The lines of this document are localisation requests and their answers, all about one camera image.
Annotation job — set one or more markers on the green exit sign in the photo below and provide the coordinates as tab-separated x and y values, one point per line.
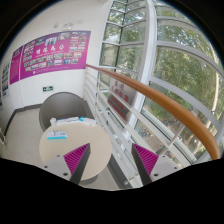
47	88

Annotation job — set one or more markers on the narrow magenta wall poster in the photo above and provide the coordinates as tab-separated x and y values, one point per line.
15	65

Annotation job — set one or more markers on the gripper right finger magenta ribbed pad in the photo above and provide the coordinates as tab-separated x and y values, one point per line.
152	167

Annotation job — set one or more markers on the grey tub chair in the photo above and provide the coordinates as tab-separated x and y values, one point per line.
63	105

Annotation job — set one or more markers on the red notice sign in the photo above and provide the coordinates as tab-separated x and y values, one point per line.
121	94

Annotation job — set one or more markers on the white blue box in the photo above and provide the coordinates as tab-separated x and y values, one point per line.
85	120

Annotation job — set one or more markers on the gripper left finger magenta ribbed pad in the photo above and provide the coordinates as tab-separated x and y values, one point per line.
71	165

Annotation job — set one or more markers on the round beige table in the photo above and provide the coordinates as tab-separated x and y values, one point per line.
79	133

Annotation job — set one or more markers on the white metal railing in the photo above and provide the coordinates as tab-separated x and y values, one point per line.
138	129

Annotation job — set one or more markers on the orange wooden handrail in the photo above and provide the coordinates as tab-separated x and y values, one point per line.
174	108

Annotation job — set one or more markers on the photo board on wall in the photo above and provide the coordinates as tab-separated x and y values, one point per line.
5	80

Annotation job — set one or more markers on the large magenta wall poster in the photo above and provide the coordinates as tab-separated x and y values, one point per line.
55	52

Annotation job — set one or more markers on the white framed window wall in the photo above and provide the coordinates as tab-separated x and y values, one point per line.
150	41

